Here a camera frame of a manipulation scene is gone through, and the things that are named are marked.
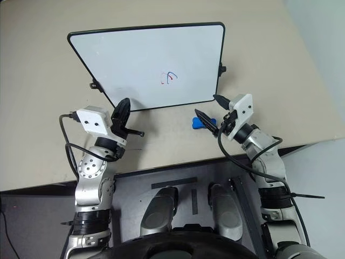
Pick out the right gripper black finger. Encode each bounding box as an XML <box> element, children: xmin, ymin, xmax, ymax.
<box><xmin>194</xmin><ymin>108</ymin><xmax>219</xmax><ymax>139</ymax></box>
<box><xmin>212</xmin><ymin>94</ymin><xmax>231</xmax><ymax>111</ymax></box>

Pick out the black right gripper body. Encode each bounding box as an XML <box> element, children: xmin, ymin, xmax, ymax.
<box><xmin>218</xmin><ymin>111</ymin><xmax>238</xmax><ymax>134</ymax></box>

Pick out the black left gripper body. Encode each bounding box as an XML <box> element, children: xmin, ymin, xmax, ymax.
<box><xmin>111</xmin><ymin>110</ymin><xmax>146</xmax><ymax>138</ymax></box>

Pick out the blue eraser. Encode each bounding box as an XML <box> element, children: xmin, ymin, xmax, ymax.
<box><xmin>191</xmin><ymin>116</ymin><xmax>218</xmax><ymax>131</ymax></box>

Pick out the grey right robot foot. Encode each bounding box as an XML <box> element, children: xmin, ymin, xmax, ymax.
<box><xmin>206</xmin><ymin>183</ymin><xmax>244</xmax><ymax>240</ymax></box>

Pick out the grey robot foot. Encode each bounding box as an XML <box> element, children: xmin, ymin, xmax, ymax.
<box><xmin>206</xmin><ymin>183</ymin><xmax>244</xmax><ymax>240</ymax></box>
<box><xmin>139</xmin><ymin>186</ymin><xmax>179</xmax><ymax>238</ymax></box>

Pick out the grey left robot foot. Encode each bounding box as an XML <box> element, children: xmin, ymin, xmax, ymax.
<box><xmin>139</xmin><ymin>186</ymin><xmax>179</xmax><ymax>238</ymax></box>

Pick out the dark rounded robot torso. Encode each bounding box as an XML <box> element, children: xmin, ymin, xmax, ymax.
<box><xmin>103</xmin><ymin>224</ymin><xmax>261</xmax><ymax>259</ymax></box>

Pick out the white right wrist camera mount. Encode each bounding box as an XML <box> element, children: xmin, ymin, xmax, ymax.
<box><xmin>223</xmin><ymin>94</ymin><xmax>254</xmax><ymax>141</ymax></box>

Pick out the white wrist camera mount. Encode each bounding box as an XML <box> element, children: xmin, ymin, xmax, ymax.
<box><xmin>223</xmin><ymin>94</ymin><xmax>254</xmax><ymax>141</ymax></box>
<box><xmin>75</xmin><ymin>105</ymin><xmax>128</xmax><ymax>144</ymax></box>

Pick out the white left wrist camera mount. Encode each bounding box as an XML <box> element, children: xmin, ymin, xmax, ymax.
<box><xmin>75</xmin><ymin>105</ymin><xmax>128</xmax><ymax>144</ymax></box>

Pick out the white board with black frame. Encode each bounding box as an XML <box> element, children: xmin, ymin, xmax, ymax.
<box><xmin>67</xmin><ymin>22</ymin><xmax>227</xmax><ymax>112</ymax></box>

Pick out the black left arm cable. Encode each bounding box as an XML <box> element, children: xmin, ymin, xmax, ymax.
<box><xmin>59</xmin><ymin>113</ymin><xmax>119</xmax><ymax>187</ymax></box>

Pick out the dark metal table rail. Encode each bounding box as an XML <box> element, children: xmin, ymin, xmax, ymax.
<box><xmin>230</xmin><ymin>175</ymin><xmax>268</xmax><ymax>259</ymax></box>

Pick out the black cable tie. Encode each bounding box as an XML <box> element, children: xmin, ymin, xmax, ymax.
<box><xmin>288</xmin><ymin>192</ymin><xmax>326</xmax><ymax>200</ymax></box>

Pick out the thin black floor cable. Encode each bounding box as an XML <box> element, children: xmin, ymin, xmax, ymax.
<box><xmin>0</xmin><ymin>209</ymin><xmax>17</xmax><ymax>259</ymax></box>

